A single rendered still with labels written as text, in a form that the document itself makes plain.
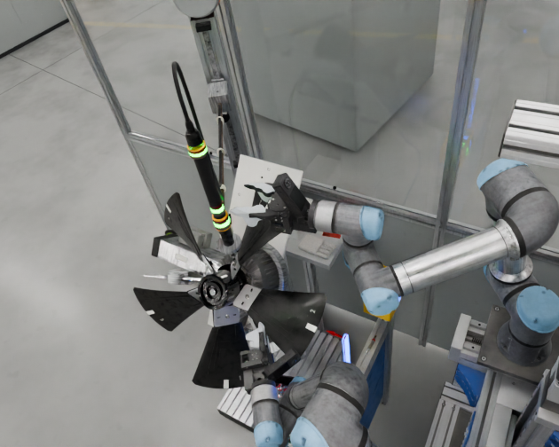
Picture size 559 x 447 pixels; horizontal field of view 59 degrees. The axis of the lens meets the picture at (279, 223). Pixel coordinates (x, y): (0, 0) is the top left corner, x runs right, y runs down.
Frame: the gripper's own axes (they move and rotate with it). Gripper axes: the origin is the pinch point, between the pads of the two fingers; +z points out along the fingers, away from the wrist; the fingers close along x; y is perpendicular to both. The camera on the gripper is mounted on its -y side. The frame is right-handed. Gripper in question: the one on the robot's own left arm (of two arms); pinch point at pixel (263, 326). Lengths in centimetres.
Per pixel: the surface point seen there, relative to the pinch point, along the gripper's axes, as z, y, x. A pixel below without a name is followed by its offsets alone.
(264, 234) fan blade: 18.2, -8.3, -21.0
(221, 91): 71, -4, -41
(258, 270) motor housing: 22.8, -0.4, 1.1
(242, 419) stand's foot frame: 17, 39, 106
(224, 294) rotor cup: 10.6, 9.7, -6.7
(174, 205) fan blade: 40, 20, -23
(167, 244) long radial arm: 45, 33, 0
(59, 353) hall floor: 80, 148, 101
